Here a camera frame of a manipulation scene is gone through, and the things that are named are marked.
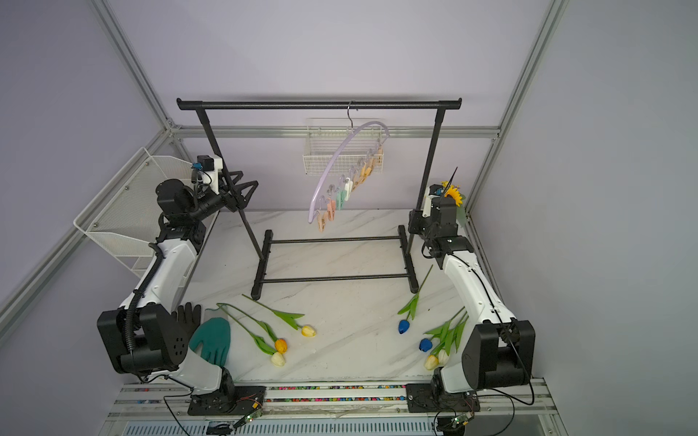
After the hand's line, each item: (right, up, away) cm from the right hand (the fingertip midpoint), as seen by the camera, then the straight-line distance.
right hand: (418, 217), depth 84 cm
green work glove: (-67, -39, +3) cm, 77 cm away
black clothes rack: (-57, -10, +22) cm, 62 cm away
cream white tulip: (-43, -43, -5) cm, 61 cm away
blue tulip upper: (-1, -31, +6) cm, 31 cm away
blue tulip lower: (+2, -39, -2) cm, 40 cm away
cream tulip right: (+3, -43, -6) cm, 43 cm away
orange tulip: (-43, -39, -3) cm, 58 cm away
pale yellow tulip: (-36, -36, 0) cm, 51 cm away
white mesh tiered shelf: (-83, -1, -11) cm, 84 cm away
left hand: (-50, +10, -9) cm, 52 cm away
